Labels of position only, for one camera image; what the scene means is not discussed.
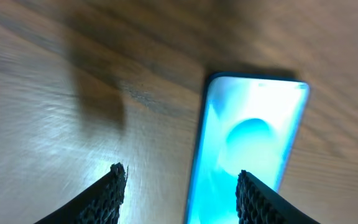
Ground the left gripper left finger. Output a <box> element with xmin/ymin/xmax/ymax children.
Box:
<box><xmin>37</xmin><ymin>163</ymin><xmax>127</xmax><ymax>224</ymax></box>

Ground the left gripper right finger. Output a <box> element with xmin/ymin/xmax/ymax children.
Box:
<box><xmin>236</xmin><ymin>170</ymin><xmax>318</xmax><ymax>224</ymax></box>

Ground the blue screen Galaxy smartphone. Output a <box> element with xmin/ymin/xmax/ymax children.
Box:
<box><xmin>183</xmin><ymin>72</ymin><xmax>310</xmax><ymax>224</ymax></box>

